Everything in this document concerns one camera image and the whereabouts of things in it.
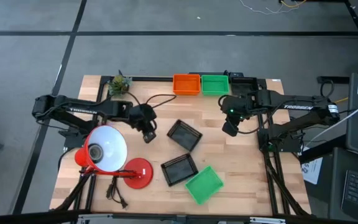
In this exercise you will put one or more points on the black stand leg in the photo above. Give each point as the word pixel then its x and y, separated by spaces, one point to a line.
pixel 357 23

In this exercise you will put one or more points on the black desk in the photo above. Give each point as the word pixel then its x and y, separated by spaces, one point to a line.
pixel 336 186

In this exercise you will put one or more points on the black aluminium table frame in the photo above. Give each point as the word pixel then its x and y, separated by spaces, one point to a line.
pixel 151 79

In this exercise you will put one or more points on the black plastic basket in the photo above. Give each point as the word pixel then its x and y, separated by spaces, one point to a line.
pixel 184 135
pixel 179 170
pixel 243 83

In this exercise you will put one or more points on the black overhead frame bar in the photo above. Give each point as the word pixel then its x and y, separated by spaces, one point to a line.
pixel 26 217

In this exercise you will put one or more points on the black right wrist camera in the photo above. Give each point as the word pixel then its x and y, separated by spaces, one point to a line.
pixel 230 129

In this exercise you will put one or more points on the black floor bar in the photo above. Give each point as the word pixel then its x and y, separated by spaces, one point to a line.
pixel 340 79

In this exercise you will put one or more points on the white paper sheet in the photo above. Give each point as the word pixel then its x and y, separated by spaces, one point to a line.
pixel 312 171

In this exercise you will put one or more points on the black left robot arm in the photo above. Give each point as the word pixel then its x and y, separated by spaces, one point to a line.
pixel 82 109

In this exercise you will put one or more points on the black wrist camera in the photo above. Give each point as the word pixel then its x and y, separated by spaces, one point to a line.
pixel 149 137
pixel 230 129

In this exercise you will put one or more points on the red desk lamp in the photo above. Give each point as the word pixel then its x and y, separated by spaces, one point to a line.
pixel 138 174

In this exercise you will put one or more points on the small potted succulent plant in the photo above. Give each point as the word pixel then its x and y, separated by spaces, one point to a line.
pixel 119 84

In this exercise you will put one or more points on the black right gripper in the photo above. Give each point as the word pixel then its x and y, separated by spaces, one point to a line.
pixel 238 109

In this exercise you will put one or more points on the green plastic basket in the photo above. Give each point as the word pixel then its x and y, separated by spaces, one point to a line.
pixel 204 185
pixel 215 84

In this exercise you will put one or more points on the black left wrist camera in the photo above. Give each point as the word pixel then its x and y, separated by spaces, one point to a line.
pixel 149 137

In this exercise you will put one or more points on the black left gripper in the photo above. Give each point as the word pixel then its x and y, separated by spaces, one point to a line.
pixel 141 116

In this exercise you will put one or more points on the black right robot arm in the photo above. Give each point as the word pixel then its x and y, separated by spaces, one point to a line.
pixel 300 107

